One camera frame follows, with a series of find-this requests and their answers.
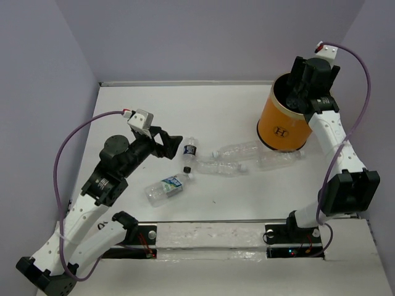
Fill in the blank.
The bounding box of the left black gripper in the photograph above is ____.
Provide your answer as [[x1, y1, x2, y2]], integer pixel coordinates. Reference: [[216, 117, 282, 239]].
[[120, 126, 183, 178]]

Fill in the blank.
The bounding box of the blue label black cap bottle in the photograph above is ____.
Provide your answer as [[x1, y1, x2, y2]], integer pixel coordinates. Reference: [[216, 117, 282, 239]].
[[182, 137, 198, 174]]

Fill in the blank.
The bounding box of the green label clear bottle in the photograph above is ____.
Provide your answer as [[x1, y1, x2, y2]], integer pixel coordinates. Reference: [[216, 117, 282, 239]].
[[144, 173, 194, 207]]

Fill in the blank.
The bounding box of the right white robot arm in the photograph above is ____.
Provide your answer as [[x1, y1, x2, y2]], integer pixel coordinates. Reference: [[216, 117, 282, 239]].
[[284, 57, 380, 242]]

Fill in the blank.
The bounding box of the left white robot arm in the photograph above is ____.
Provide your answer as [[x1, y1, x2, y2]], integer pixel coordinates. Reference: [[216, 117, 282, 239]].
[[16, 126, 183, 295]]

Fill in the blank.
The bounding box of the orange cylindrical bin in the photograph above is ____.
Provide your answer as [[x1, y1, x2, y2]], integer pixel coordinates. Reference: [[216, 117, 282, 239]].
[[256, 73, 312, 151]]

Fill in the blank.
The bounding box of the clear bottle near bin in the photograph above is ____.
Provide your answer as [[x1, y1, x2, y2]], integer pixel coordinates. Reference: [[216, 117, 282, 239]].
[[256, 150, 305, 171]]

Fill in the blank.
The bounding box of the clear bottle lying centre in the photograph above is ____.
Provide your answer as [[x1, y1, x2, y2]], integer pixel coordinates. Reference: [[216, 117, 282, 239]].
[[196, 160, 247, 177]]

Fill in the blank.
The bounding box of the clear bottle upper long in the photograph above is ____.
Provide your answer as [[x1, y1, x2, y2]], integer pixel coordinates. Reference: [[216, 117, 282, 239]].
[[212, 141, 263, 162]]

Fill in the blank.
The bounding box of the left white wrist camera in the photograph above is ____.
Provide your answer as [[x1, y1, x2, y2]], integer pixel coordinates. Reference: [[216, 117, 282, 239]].
[[127, 109, 154, 138]]

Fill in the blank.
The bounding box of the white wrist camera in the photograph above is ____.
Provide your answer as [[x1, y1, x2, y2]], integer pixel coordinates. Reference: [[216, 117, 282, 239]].
[[127, 109, 154, 138], [314, 41, 338, 62]]

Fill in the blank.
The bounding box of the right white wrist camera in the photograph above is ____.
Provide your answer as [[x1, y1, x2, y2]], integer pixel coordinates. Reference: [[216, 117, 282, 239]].
[[314, 41, 338, 62]]

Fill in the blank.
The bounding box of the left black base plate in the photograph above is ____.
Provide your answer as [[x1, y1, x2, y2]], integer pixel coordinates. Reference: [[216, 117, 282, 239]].
[[102, 223, 157, 260]]

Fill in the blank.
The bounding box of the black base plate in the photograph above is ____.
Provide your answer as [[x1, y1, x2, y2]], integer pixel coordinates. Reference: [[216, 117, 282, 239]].
[[102, 223, 157, 260], [262, 224, 324, 259]]

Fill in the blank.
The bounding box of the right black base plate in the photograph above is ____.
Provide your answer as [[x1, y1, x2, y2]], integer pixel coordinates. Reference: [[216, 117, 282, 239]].
[[262, 224, 324, 259]]

